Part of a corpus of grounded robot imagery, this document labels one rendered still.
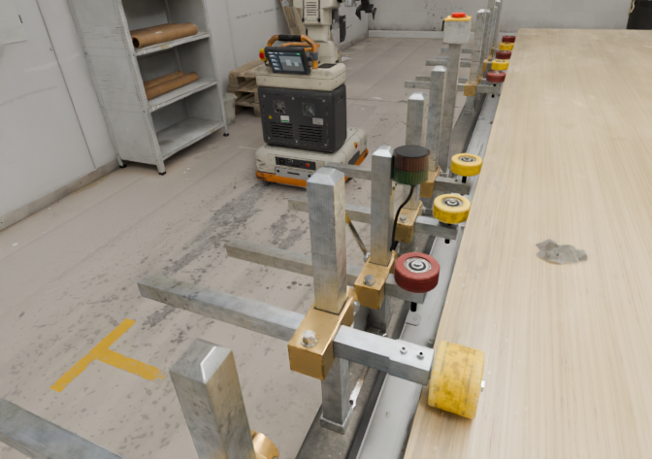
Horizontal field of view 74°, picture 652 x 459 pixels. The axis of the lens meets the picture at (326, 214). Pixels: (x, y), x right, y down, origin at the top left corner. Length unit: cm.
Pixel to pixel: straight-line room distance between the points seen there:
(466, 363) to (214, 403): 30
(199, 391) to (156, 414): 146
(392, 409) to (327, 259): 46
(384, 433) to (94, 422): 123
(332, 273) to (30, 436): 38
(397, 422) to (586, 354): 38
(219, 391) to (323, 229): 24
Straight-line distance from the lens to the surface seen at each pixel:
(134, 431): 181
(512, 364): 67
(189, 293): 70
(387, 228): 80
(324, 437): 81
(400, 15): 893
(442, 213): 98
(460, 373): 55
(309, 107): 277
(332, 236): 52
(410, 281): 77
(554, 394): 66
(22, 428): 62
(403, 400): 95
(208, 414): 38
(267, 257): 91
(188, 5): 404
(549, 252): 88
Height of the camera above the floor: 139
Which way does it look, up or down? 31 degrees down
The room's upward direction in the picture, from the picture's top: 3 degrees counter-clockwise
